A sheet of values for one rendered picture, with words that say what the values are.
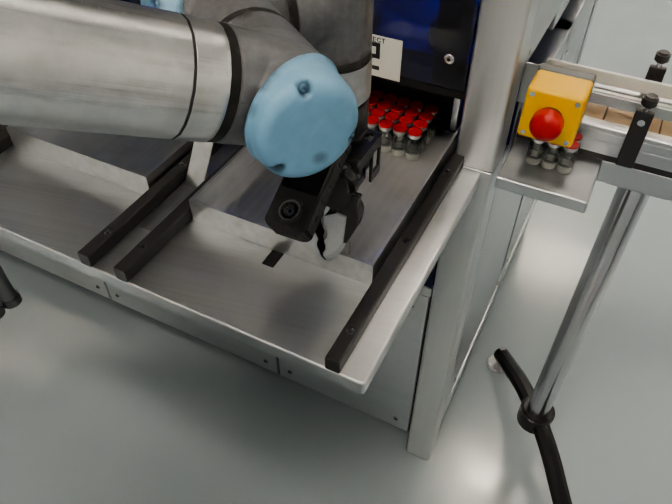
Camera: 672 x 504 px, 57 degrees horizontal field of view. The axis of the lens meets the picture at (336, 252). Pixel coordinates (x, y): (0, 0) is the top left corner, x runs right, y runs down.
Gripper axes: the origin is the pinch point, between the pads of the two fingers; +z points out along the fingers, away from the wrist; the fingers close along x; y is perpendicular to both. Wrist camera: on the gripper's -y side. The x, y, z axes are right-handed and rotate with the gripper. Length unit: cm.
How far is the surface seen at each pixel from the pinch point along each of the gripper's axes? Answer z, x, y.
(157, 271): 3.6, 18.4, -8.6
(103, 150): 3.3, 41.2, 7.4
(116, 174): 1.5, 33.6, 2.2
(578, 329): 44, -33, 43
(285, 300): 3.6, 2.2, -5.5
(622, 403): 91, -52, 67
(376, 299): 1.5, -7.9, -2.1
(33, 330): 91, 104, 15
